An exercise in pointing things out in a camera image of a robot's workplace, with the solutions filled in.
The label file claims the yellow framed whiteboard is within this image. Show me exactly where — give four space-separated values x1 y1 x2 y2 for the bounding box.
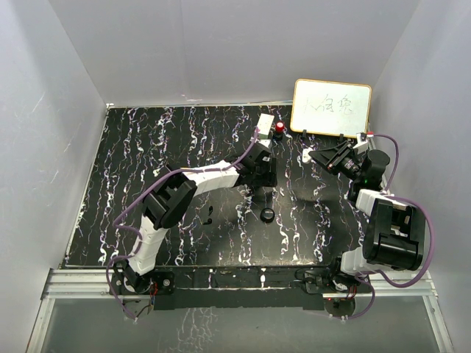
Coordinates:
290 79 372 138

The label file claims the white earbud charging case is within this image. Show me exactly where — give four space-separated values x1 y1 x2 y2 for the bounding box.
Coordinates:
302 149 312 163

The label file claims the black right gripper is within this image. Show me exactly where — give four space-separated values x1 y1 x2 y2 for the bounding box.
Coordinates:
310 141 364 182

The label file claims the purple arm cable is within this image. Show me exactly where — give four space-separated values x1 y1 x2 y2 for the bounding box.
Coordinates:
105 126 261 323
327 134 436 323

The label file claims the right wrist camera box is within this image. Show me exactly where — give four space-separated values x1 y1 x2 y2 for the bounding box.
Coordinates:
353 132 374 154

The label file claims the aluminium frame rail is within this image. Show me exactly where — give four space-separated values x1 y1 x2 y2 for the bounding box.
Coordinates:
27 267 454 352

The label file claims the black round earbud case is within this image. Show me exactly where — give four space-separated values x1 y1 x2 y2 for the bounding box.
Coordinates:
260 207 275 224

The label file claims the red capped small bottle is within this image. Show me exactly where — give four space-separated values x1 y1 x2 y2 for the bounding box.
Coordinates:
273 121 285 140

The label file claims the green white cardboard box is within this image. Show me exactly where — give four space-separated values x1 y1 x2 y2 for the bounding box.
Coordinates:
257 113 275 140

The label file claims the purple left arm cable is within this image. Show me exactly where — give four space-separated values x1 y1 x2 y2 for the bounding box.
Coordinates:
105 126 261 323

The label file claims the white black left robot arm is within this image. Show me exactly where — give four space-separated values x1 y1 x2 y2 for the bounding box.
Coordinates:
121 142 277 293

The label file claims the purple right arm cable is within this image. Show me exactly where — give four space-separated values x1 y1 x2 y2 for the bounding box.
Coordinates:
327 134 436 323

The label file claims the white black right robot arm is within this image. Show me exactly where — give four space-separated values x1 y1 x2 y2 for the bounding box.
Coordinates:
302 141 430 292

